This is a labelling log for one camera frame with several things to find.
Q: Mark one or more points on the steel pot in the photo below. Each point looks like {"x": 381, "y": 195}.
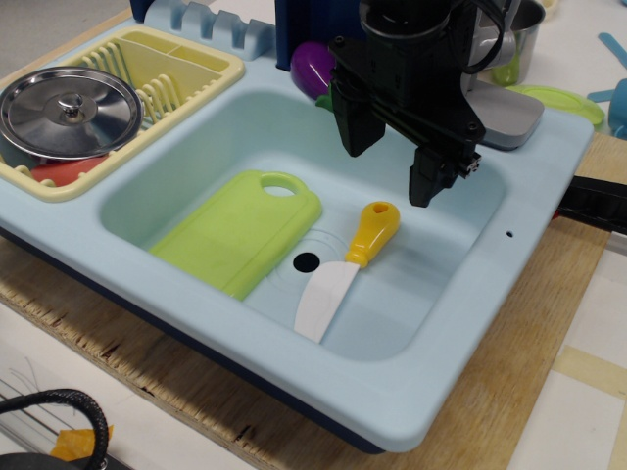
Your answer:
{"x": 519, "y": 42}

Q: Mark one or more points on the yellow tape piece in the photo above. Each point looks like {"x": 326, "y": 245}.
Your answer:
{"x": 74, "y": 444}

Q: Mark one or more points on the green plastic cutting board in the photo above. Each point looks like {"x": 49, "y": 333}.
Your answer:
{"x": 242, "y": 232}

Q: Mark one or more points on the grey toy faucet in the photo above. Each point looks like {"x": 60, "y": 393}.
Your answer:
{"x": 508, "y": 117}

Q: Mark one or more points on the light blue toy sink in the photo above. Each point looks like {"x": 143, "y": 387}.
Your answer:
{"x": 410, "y": 321}

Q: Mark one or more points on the yellow plastic dish rack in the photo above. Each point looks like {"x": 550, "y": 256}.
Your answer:
{"x": 174, "y": 77}

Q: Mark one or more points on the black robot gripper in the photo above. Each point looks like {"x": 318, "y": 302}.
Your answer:
{"x": 406, "y": 74}

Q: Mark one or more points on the light blue plate holder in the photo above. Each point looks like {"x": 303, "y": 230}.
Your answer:
{"x": 223, "y": 30}

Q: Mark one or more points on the red plastic plate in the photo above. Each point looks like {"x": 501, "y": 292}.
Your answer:
{"x": 65, "y": 173}

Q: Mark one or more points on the yellow handled white toy knife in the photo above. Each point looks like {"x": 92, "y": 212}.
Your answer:
{"x": 325, "y": 291}

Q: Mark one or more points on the purple toy eggplant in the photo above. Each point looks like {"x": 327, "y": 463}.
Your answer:
{"x": 310, "y": 70}

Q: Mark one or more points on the black clamp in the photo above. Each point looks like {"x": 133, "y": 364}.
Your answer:
{"x": 595, "y": 202}

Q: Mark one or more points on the green plastic plate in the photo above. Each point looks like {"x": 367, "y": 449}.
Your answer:
{"x": 565, "y": 101}

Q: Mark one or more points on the steel pot lid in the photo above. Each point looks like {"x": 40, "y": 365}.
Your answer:
{"x": 70, "y": 113}

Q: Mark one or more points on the blue plastic utensil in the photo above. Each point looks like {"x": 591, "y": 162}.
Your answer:
{"x": 616, "y": 49}

